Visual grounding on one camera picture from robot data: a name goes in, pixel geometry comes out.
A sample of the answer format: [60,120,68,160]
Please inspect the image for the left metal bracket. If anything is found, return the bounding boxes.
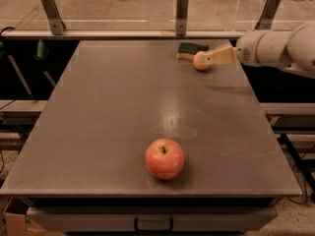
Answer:
[40,0,66,35]

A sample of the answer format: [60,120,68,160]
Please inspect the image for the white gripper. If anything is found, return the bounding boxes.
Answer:
[201,30,263,67]

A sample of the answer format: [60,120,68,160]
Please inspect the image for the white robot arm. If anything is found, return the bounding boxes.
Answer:
[193,22,315,79]

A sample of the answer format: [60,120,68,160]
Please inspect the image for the orange fruit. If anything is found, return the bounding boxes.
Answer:
[193,51,209,71]

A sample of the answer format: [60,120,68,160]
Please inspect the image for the red apple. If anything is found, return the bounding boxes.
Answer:
[145,138,185,180]

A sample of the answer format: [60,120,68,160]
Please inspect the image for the clear barrier panel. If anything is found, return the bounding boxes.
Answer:
[0,0,315,31]

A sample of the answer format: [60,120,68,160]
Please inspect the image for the green and yellow sponge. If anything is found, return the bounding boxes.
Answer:
[176,42,209,60]

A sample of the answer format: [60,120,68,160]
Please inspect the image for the grey drawer with handle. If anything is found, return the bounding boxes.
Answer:
[27,207,278,233]

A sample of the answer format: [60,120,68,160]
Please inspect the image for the middle metal bracket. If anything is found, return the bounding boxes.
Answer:
[175,0,189,36]

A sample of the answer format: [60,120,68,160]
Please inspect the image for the metal bracket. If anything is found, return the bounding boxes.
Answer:
[40,0,66,35]
[175,0,189,36]
[255,0,281,30]

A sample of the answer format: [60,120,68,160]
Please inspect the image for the cardboard box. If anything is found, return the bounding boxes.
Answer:
[3,198,64,236]

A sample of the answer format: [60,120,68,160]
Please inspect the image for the right metal bracket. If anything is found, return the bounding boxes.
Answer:
[255,0,281,30]

